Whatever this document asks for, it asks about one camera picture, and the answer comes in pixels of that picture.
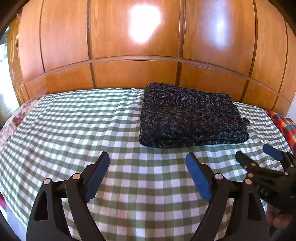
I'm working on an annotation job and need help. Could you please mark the dark leaf-print pants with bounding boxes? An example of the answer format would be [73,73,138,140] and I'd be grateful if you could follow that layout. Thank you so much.
[139,82,250,148]

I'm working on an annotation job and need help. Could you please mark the person's right hand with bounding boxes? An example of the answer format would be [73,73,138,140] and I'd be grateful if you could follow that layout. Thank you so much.
[266,204,294,228]

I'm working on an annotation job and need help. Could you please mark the red plaid blanket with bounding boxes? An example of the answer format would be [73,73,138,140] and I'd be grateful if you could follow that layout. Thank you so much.
[267,110,296,155]

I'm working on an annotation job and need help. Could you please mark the green white checkered bedsheet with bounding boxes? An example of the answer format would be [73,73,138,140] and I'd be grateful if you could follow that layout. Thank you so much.
[0,87,293,241]

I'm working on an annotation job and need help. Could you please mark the orange wooden wardrobe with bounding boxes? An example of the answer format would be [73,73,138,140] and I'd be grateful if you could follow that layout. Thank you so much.
[7,1,295,114]

